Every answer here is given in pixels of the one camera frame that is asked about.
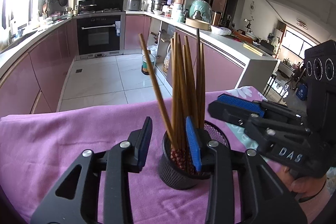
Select green covered appliance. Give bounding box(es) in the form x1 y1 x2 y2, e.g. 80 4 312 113
189 0 213 25

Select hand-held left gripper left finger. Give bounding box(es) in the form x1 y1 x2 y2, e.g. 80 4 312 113
30 116 153 224

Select black built-in oven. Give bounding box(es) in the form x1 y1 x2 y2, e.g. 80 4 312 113
77 15 122 56

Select steel steamer pot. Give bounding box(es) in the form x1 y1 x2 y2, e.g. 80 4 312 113
150 0 168 12

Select person's right forearm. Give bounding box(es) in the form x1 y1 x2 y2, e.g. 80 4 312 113
299 182 335 224

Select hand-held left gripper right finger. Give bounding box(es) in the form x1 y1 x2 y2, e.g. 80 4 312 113
185 116 307 224

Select round beige container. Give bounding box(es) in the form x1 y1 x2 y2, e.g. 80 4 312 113
185 17 210 30

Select pink base cabinets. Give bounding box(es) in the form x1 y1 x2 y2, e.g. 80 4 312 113
123 13 278 94
0 17 79 119

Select white plastic bag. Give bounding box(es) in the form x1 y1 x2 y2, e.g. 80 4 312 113
211 25 231 36

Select pink floral tablecloth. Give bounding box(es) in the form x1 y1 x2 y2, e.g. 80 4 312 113
0 86 297 224

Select wall picture frame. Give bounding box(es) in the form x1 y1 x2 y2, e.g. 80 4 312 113
211 0 228 13

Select black mesh holder cup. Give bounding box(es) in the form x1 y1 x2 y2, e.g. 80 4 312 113
158 120 231 190

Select flat wooden box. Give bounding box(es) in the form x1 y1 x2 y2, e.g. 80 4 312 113
243 43 266 56

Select person's right hand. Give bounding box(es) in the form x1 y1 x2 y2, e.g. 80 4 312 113
277 166 326 201

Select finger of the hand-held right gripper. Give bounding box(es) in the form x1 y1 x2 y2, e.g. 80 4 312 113
217 93 306 126
208 100 314 152

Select bunch of wooden chopsticks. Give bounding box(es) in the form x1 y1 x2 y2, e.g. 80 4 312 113
169 28 206 169

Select silver rice cooker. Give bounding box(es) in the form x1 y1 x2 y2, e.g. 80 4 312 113
127 0 142 11

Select dark dining chair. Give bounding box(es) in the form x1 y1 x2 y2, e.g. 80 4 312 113
260 40 275 54

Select living room window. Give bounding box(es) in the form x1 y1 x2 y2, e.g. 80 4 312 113
283 26 319 56

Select pink kettle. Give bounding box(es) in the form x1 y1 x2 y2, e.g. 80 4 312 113
172 0 187 17

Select plastic bottle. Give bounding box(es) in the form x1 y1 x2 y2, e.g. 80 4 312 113
142 49 153 75

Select blue shopping bag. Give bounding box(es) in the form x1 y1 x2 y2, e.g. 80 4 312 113
296 83 308 101

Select ceiling lamp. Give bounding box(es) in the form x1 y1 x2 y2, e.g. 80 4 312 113
296 18 309 30

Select kitchen sink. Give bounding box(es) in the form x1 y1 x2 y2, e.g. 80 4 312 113
0 30 37 54

